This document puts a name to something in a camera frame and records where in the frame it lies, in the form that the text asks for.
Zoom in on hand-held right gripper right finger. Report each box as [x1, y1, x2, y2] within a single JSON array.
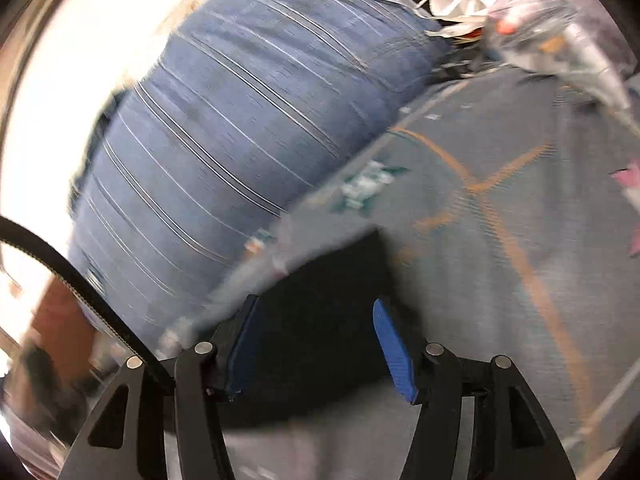
[[372, 297, 577, 480]]

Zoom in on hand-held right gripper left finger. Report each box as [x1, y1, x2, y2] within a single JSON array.
[[58, 294, 261, 480]]

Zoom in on black pants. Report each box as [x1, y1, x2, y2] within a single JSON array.
[[212, 227, 426, 431]]

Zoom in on grey patterned bed sheet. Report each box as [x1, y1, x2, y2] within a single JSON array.
[[165, 67, 640, 480]]

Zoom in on blue striped pillow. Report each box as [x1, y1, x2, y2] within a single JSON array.
[[67, 0, 453, 356]]

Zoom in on white crumpled cloth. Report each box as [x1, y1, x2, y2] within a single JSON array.
[[415, 0, 511, 40]]

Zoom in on clear plastic bag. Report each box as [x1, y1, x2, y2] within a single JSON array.
[[482, 0, 640, 126]]

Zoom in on black cable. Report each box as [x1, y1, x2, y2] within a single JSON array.
[[0, 216, 176, 386]]

